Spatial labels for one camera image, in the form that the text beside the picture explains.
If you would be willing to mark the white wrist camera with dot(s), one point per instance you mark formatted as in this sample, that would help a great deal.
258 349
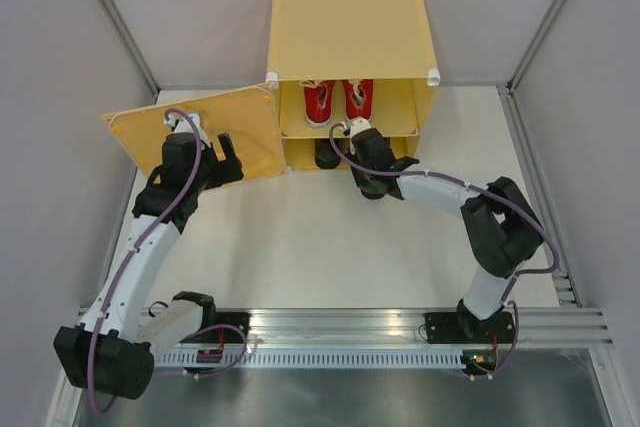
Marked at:
185 127
354 128

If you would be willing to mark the yellow cabinet door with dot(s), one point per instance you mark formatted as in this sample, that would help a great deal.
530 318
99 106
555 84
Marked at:
248 115

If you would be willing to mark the red canvas sneaker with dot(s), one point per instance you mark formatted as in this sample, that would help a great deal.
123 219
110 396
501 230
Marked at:
359 94
318 97

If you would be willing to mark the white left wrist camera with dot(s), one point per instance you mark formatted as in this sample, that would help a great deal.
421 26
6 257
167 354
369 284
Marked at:
185 127

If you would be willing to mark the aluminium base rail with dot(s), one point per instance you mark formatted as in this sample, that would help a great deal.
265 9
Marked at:
530 327

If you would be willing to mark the black patent loafer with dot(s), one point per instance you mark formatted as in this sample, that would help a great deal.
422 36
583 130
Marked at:
367 190
325 157

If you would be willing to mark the right aluminium corner post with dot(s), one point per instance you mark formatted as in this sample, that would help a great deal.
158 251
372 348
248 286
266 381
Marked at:
544 28

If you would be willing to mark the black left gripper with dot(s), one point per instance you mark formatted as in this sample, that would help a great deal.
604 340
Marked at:
225 171

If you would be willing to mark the yellow plastic shoe cabinet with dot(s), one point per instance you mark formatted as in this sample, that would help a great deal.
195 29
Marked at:
388 41

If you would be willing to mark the aluminium corner frame post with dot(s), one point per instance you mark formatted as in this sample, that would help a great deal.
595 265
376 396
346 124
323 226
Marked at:
119 25

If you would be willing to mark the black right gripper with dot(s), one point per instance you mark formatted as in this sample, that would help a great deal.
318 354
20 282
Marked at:
355 157

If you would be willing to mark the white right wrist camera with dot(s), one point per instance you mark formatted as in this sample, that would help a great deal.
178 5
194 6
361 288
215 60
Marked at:
354 128

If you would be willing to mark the white slotted cable duct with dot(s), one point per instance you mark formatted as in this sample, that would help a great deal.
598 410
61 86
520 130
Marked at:
271 358

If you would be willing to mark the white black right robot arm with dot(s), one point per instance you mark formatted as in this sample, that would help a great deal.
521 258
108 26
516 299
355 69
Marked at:
501 228

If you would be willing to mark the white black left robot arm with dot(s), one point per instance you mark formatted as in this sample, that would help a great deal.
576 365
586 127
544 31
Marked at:
108 351

